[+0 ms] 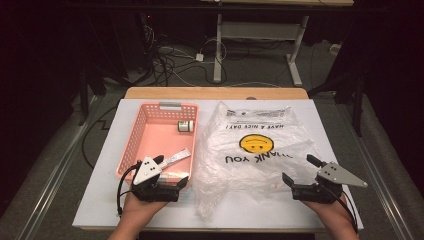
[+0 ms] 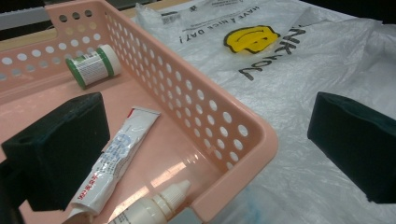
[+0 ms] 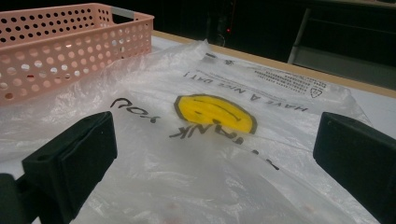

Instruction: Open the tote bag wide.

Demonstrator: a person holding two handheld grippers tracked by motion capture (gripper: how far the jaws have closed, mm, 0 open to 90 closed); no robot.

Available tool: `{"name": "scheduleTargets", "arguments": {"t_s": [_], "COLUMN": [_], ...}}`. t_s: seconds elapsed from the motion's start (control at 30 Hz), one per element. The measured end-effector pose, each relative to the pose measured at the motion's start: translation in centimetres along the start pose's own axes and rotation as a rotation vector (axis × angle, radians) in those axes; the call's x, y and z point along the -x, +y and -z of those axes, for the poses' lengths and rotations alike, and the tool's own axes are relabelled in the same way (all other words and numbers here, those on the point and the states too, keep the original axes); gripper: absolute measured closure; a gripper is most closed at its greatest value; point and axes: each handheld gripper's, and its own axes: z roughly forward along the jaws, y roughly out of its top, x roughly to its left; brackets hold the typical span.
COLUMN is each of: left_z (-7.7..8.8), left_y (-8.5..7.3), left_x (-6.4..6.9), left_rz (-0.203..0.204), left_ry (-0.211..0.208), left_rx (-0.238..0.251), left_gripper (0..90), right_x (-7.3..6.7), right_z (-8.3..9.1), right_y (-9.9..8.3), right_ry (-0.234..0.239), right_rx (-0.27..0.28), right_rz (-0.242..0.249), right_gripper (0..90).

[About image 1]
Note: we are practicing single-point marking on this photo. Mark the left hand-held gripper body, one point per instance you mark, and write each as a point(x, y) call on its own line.
point(148, 171)

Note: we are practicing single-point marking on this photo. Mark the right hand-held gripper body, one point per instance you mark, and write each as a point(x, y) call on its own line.
point(336, 175)

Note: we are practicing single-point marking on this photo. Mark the silver foil sachet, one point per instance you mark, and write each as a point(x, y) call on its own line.
point(176, 157)

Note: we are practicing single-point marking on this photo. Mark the pink plastic basket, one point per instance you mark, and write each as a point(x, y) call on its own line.
point(156, 140)

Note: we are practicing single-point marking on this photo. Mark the clear plastic smiley bag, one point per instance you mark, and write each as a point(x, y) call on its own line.
point(253, 166)

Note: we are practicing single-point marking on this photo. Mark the small green and white jar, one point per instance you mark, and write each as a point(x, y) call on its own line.
point(185, 126)

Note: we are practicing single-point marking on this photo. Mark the person's right hand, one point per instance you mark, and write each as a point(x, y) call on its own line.
point(335, 215)

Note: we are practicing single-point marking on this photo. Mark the person's left hand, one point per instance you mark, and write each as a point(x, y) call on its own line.
point(140, 211)

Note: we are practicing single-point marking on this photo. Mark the white table board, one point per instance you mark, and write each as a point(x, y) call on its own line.
point(106, 193)

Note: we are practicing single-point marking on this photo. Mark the black metal stand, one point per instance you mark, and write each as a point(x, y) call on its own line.
point(83, 100)
point(357, 103)

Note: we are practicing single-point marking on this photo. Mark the white power adapter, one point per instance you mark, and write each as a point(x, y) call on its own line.
point(199, 57)

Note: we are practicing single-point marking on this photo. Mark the white-legged desk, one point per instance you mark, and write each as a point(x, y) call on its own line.
point(256, 30)

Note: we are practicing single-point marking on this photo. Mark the aluminium floor rail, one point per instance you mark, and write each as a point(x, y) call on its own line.
point(383, 180)
point(56, 176)

